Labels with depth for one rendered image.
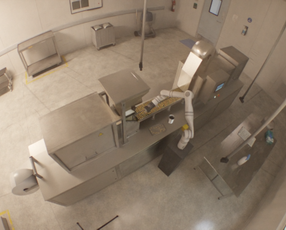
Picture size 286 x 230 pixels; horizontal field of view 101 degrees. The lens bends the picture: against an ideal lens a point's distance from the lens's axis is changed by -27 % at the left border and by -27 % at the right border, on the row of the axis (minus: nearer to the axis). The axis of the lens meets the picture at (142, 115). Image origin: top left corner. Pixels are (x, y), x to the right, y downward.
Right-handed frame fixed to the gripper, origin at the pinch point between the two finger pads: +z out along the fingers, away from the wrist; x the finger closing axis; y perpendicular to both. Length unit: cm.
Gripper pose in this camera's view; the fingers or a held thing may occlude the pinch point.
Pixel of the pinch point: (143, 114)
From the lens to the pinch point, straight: 194.9
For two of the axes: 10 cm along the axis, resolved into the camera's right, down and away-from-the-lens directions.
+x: 5.6, 6.9, -4.7
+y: -3.8, -2.9, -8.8
